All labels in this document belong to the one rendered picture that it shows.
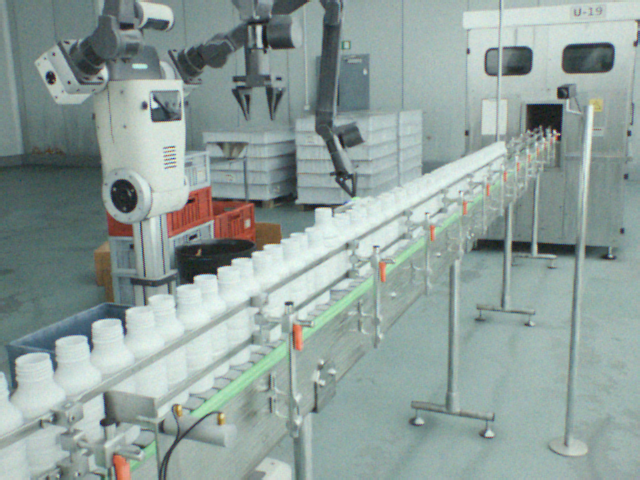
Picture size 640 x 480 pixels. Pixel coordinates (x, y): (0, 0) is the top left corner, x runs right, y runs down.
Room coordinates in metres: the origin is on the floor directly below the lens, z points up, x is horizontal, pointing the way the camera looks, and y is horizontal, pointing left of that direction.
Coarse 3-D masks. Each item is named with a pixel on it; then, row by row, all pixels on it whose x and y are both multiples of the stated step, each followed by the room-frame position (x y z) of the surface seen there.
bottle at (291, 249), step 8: (288, 240) 1.34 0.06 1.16; (296, 240) 1.33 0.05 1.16; (288, 248) 1.31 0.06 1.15; (296, 248) 1.31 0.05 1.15; (288, 256) 1.31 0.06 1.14; (296, 256) 1.31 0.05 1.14; (288, 264) 1.30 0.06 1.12; (296, 264) 1.30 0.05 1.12; (304, 264) 1.32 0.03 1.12; (296, 280) 1.30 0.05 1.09; (304, 280) 1.32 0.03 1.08; (296, 288) 1.30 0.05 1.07; (304, 288) 1.31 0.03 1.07; (296, 296) 1.30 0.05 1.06; (304, 296) 1.31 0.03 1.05; (296, 304) 1.30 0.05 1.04; (304, 312) 1.31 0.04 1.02
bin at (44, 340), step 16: (112, 304) 1.63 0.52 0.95; (64, 320) 1.51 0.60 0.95; (80, 320) 1.55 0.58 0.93; (96, 320) 1.60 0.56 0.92; (32, 336) 1.42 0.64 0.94; (48, 336) 1.46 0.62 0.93; (64, 336) 1.50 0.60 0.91; (16, 352) 1.35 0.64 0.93; (32, 352) 1.32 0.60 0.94; (48, 352) 1.31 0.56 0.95; (16, 384) 1.35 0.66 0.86
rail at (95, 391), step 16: (464, 176) 2.70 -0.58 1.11; (384, 224) 1.77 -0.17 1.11; (400, 240) 1.90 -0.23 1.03; (304, 272) 1.30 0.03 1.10; (272, 288) 1.18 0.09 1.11; (240, 304) 1.08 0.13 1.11; (304, 304) 1.30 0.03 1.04; (224, 320) 1.03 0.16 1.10; (192, 336) 0.95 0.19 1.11; (160, 352) 0.88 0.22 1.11; (128, 368) 0.81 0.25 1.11; (144, 368) 0.84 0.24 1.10; (208, 368) 0.98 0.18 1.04; (112, 384) 0.78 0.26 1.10; (192, 384) 0.94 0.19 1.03; (160, 400) 0.87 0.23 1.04
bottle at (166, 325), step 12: (156, 300) 0.96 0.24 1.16; (168, 300) 0.94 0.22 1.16; (156, 312) 0.93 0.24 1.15; (168, 312) 0.94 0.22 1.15; (156, 324) 0.93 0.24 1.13; (168, 324) 0.93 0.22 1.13; (180, 324) 0.95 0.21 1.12; (168, 336) 0.92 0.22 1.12; (180, 336) 0.94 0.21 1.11; (180, 348) 0.94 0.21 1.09; (168, 360) 0.92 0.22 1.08; (180, 360) 0.93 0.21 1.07; (168, 372) 0.92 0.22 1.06; (180, 372) 0.93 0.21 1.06; (168, 384) 0.92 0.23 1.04; (180, 396) 0.93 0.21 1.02
